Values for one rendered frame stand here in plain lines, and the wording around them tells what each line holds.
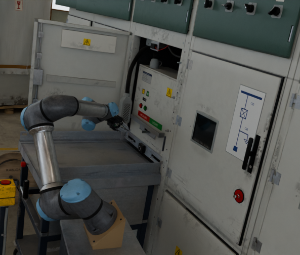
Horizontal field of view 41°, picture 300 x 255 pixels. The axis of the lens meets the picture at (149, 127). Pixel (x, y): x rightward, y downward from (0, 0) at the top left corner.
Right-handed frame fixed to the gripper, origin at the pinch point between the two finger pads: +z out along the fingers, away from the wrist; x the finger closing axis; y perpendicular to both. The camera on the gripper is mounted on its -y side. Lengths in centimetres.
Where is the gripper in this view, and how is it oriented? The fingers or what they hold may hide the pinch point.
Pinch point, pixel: (126, 129)
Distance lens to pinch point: 243.2
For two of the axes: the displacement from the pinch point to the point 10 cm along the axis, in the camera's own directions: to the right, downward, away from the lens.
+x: 5.6, -8.3, 0.1
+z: 6.8, 4.6, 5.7
